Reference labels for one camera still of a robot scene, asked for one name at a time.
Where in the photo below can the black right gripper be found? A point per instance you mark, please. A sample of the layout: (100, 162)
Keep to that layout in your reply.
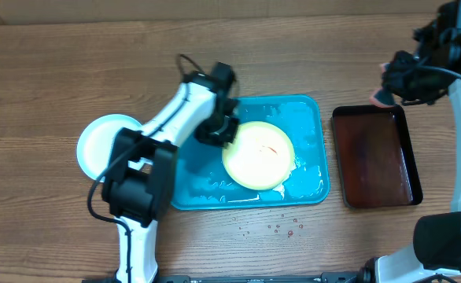
(398, 64)

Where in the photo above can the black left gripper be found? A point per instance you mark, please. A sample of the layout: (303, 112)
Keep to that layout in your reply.
(224, 141)

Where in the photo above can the pink green round sponge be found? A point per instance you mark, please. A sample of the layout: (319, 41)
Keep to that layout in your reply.
(383, 97)

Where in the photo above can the yellow plate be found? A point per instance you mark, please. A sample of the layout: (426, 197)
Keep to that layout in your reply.
(260, 157)

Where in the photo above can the light blue plate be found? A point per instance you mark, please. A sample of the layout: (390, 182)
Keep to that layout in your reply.
(95, 143)

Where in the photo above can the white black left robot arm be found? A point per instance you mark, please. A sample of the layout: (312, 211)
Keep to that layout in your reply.
(135, 188)

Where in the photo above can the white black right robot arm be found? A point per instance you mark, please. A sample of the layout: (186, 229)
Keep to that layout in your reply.
(435, 251)

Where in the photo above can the teal plastic tray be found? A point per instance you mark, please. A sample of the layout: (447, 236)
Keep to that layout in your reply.
(202, 183)

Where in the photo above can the dark brown rectangular tray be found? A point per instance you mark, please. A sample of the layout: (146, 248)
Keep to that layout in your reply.
(375, 157)

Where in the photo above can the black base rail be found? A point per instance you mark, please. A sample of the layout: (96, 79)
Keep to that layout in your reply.
(254, 279)

